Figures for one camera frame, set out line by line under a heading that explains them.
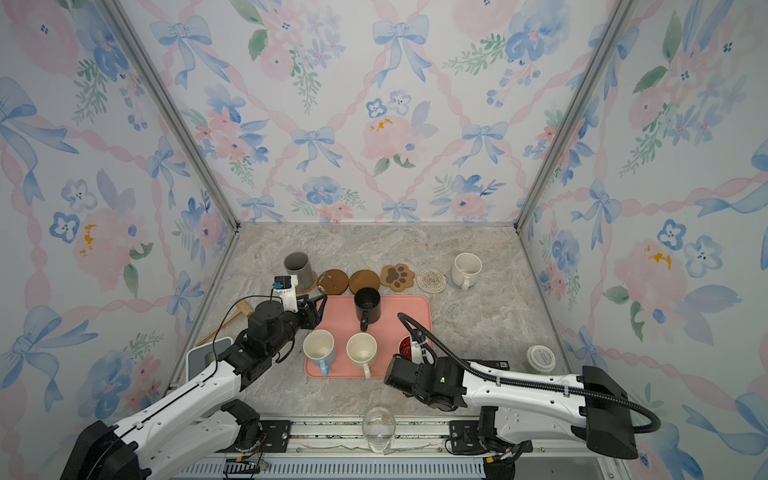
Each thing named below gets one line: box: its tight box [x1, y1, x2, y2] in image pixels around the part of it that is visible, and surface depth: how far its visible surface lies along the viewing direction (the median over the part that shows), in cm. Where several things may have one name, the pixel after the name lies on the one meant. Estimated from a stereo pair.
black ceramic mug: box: [354, 287, 381, 332], surface depth 92 cm
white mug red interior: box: [398, 335, 424, 365], surface depth 71 cm
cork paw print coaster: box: [380, 263, 415, 292], surface depth 106 cm
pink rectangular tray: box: [303, 295, 434, 379], surface depth 82 cm
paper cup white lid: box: [526, 345, 556, 373], surface depth 82 cm
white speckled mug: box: [451, 252, 483, 291], surface depth 100 cm
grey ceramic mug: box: [284, 251, 315, 290], surface depth 97 cm
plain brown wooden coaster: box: [348, 270, 380, 295], surface depth 106 cm
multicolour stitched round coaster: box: [416, 268, 447, 294], surface depth 105 cm
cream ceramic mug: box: [346, 332, 378, 379], surface depth 81 cm
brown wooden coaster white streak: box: [317, 269, 349, 295], surface depth 105 cm
